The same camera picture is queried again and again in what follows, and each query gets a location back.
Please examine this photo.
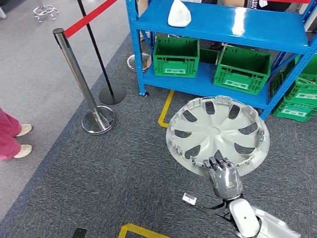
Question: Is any grey plastic wheel hubcap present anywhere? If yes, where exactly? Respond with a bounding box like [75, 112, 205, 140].
[165, 95, 270, 178]

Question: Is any person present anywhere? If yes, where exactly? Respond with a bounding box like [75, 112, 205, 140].
[0, 108, 32, 161]
[221, 0, 291, 11]

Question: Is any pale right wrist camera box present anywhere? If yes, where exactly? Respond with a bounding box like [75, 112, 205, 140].
[183, 192, 198, 206]

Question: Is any black stanchion post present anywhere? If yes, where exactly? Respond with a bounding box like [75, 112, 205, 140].
[77, 0, 127, 106]

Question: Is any green plastic crate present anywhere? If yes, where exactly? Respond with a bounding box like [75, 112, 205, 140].
[272, 98, 317, 123]
[285, 54, 317, 106]
[152, 36, 200, 78]
[212, 44, 272, 97]

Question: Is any blue metal shelf rack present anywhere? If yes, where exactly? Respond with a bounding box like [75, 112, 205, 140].
[125, 0, 317, 120]

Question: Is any white mirror cover part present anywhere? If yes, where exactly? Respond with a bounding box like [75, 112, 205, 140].
[168, 0, 192, 28]

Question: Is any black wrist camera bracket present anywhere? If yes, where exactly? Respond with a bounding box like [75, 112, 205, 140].
[192, 200, 235, 225]

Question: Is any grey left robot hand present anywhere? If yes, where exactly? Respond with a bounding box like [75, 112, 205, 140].
[72, 227, 87, 238]

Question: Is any chrome stool base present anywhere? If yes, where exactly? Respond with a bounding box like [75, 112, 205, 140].
[33, 0, 60, 24]

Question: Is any short red barrier belt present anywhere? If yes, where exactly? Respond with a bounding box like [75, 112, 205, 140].
[63, 0, 118, 39]

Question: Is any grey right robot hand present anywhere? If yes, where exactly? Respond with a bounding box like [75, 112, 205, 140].
[204, 157, 244, 200]

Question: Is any chrome stanchion post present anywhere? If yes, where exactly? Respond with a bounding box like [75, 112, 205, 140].
[52, 28, 115, 135]

